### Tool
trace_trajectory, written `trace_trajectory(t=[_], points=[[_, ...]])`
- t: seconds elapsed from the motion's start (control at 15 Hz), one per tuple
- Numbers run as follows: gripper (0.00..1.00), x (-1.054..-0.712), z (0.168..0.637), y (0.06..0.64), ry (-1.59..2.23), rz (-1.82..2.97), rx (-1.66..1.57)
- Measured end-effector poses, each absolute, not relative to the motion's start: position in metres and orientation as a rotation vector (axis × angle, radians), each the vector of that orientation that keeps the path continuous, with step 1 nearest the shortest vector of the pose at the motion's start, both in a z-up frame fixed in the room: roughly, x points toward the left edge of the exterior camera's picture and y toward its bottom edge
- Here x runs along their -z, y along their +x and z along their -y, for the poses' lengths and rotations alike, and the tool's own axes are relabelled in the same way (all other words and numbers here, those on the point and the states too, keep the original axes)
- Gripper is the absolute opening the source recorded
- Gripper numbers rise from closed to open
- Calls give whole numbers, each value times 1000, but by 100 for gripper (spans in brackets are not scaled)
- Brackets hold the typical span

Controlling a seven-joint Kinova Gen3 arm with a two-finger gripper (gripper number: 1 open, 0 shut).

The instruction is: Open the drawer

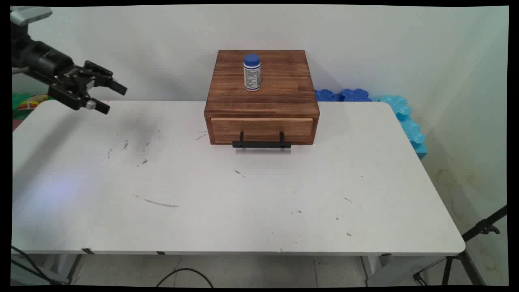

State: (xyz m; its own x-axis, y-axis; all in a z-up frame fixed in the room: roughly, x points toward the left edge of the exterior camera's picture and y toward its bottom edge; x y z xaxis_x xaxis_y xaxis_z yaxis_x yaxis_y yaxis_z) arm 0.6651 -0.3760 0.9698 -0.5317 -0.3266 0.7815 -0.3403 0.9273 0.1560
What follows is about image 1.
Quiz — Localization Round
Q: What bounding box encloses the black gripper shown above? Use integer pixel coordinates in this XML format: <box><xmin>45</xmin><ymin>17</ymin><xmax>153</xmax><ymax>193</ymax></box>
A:
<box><xmin>11</xmin><ymin>39</ymin><xmax>128</xmax><ymax>115</ymax></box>

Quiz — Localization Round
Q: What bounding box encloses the wooden drawer with black handle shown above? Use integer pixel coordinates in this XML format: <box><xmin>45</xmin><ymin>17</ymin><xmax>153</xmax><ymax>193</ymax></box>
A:
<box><xmin>210</xmin><ymin>117</ymin><xmax>315</xmax><ymax>149</ymax></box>

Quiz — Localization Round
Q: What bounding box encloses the green snack bag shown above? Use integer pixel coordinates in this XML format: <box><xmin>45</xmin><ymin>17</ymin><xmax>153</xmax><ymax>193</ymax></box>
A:
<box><xmin>12</xmin><ymin>93</ymin><xmax>55</xmax><ymax>120</ymax></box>

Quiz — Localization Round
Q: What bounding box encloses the white bottle with blue cap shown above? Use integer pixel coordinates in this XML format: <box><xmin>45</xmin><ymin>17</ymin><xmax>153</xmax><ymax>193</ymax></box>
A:
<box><xmin>243</xmin><ymin>54</ymin><xmax>262</xmax><ymax>92</ymax></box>

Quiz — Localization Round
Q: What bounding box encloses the brown wooden drawer box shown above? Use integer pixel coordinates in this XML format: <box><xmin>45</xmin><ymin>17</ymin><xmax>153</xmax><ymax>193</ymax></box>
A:
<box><xmin>204</xmin><ymin>50</ymin><xmax>320</xmax><ymax>146</ymax></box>

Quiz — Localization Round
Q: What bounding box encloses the grey table leg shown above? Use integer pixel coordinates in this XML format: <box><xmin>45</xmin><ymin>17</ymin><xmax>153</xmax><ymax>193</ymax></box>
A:
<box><xmin>66</xmin><ymin>254</ymin><xmax>86</xmax><ymax>284</ymax></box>

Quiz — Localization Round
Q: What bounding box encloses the dark blue foam mat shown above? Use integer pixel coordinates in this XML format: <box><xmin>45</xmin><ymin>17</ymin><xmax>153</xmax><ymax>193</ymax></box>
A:
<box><xmin>314</xmin><ymin>88</ymin><xmax>372</xmax><ymax>102</ymax></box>

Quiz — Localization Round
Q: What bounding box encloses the light blue foam mat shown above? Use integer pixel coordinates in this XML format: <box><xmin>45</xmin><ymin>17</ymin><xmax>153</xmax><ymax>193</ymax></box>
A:
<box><xmin>371</xmin><ymin>95</ymin><xmax>429</xmax><ymax>160</ymax></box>

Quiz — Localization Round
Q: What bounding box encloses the white table leg panel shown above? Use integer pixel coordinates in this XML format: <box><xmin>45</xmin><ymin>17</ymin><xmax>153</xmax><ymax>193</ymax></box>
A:
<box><xmin>361</xmin><ymin>255</ymin><xmax>448</xmax><ymax>287</ymax></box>

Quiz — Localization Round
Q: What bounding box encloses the black tripod stand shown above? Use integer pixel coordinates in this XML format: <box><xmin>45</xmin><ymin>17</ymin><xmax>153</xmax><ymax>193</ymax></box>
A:
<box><xmin>413</xmin><ymin>205</ymin><xmax>508</xmax><ymax>286</ymax></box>

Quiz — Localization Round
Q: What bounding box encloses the black hanging cable bundle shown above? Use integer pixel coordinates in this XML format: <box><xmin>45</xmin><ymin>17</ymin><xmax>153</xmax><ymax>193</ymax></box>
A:
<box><xmin>11</xmin><ymin>245</ymin><xmax>65</xmax><ymax>285</ymax></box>

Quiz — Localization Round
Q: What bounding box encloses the black floor cable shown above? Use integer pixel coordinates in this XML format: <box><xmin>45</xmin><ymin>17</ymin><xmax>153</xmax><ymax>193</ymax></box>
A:
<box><xmin>156</xmin><ymin>268</ymin><xmax>214</xmax><ymax>288</ymax></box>

